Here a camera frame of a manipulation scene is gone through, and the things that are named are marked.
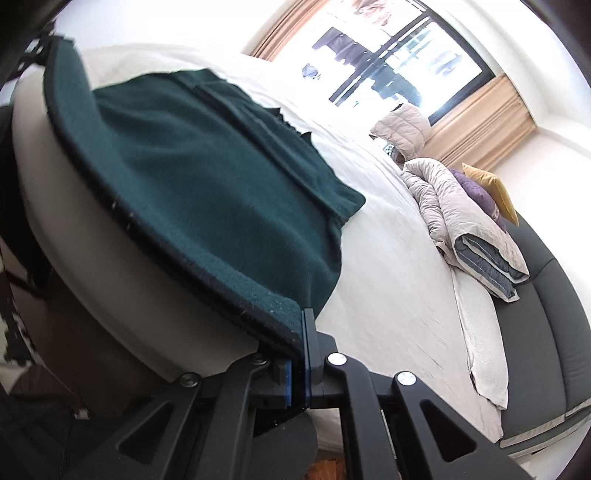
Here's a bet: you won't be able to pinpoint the bed with white sheet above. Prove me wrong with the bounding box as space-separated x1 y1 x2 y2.
9 44 509 457

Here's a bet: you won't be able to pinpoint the hanging dark trousers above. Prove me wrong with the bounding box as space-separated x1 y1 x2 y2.
313 27 370 65

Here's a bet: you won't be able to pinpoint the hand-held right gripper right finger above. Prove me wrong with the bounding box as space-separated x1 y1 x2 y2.
301 308 532 480

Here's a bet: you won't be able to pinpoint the white pillow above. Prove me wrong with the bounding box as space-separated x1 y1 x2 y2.
450 268 509 411

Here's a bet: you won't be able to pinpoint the glass balcony door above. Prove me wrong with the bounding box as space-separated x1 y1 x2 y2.
272 0 495 125

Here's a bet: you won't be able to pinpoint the yellow pillow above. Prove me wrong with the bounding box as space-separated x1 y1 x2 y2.
462 162 520 227

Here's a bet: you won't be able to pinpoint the beige curtain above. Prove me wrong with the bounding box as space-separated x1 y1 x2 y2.
422 74 539 171
249 0 328 63

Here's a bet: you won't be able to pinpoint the purple pillow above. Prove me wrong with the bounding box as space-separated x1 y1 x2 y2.
450 168 509 232

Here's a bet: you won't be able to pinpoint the beige puffer vest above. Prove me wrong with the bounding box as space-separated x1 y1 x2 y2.
369 102 432 160

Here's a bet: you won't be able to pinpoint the dark green sweater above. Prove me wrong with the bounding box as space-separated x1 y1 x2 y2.
41 39 366 358

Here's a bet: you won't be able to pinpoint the grey upholstered headboard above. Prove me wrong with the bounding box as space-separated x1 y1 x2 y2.
496 210 591 460

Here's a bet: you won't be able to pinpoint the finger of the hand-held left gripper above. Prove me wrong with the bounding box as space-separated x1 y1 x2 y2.
14 32 61 70

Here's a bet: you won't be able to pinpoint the folded beige duvet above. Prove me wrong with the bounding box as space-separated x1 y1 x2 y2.
401 157 531 303

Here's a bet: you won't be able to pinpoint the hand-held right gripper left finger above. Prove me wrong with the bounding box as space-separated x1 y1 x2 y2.
115 353 305 480

